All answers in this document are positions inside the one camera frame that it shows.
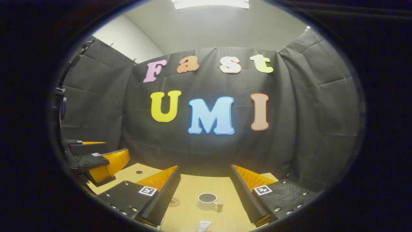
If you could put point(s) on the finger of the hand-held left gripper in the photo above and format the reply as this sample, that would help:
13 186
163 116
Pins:
93 161
87 147

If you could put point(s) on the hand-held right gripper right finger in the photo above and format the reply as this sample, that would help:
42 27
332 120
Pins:
246 193

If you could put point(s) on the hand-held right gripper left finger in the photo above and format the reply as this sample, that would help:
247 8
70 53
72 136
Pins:
165 193

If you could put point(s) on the round cork coaster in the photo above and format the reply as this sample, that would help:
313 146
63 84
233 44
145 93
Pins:
174 202

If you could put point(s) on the white toothpaste tube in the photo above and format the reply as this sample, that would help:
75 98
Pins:
203 226

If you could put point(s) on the light wooden desktop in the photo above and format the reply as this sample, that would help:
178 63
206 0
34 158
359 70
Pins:
190 216

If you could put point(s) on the black backdrop cloth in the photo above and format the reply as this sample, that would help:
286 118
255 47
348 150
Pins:
209 148

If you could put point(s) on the white ceiling light panel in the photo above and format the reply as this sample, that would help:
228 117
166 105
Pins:
210 3

